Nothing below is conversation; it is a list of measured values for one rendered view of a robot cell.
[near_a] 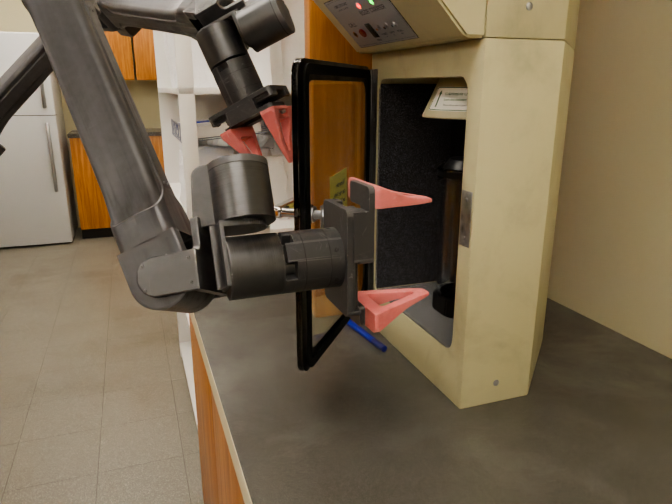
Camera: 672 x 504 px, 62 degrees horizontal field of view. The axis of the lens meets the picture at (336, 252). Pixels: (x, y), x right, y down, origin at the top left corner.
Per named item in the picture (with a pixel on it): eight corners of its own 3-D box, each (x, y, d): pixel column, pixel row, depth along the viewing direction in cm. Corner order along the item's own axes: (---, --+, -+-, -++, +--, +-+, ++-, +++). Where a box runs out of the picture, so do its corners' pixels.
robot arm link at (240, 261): (215, 306, 52) (222, 297, 47) (205, 234, 53) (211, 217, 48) (287, 296, 54) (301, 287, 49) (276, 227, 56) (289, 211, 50)
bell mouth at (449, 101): (498, 113, 92) (501, 78, 91) (577, 119, 76) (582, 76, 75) (401, 115, 86) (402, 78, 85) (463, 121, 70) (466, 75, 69)
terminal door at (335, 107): (366, 298, 102) (370, 66, 91) (302, 376, 74) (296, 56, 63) (362, 298, 102) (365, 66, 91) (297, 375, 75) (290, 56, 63)
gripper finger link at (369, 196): (448, 181, 52) (353, 188, 49) (444, 255, 54) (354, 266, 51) (413, 172, 58) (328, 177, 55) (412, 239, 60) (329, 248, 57)
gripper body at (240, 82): (235, 128, 82) (213, 81, 82) (293, 97, 79) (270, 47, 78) (212, 131, 76) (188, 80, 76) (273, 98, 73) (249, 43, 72)
